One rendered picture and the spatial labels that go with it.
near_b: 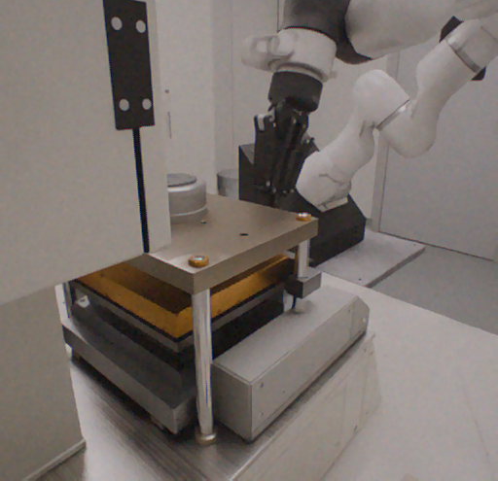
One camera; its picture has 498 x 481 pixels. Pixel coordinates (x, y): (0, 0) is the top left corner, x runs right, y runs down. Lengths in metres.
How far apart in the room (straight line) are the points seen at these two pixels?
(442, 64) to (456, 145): 2.46
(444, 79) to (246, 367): 0.83
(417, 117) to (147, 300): 0.84
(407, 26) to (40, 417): 0.57
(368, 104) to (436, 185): 2.52
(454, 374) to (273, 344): 0.50
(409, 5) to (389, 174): 3.18
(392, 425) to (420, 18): 0.58
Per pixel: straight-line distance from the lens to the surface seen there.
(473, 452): 0.73
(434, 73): 1.05
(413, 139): 1.08
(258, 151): 0.56
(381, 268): 1.22
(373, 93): 1.09
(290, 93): 0.57
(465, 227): 3.57
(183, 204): 0.42
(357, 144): 1.12
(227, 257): 0.33
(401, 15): 0.58
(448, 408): 0.78
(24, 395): 0.38
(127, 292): 0.41
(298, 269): 0.44
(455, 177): 3.51
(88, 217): 0.21
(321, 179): 1.19
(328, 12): 0.61
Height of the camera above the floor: 1.24
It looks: 20 degrees down
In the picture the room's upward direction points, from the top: straight up
